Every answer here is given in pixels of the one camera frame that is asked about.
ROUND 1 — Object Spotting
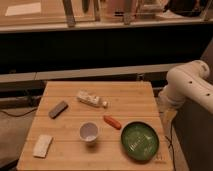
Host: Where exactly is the green bowl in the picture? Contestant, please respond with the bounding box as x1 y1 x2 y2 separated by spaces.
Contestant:
121 121 159 162

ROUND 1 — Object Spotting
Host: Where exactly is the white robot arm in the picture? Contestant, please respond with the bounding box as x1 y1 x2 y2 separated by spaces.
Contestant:
159 60 213 114

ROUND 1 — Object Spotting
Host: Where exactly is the white ceramic cup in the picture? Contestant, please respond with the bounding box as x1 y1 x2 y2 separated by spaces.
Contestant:
79 122 99 144

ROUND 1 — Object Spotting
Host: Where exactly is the clear plastic bottle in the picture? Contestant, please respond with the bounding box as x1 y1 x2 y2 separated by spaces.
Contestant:
76 91 108 108

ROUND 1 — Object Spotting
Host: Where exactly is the wooden table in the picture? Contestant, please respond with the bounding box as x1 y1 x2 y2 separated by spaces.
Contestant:
17 81 173 171

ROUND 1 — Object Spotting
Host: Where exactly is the grey sponge block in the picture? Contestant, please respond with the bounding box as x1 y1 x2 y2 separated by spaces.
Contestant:
48 101 68 119

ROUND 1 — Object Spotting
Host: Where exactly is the black cable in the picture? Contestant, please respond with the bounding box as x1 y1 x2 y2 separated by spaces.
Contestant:
0 107 38 118

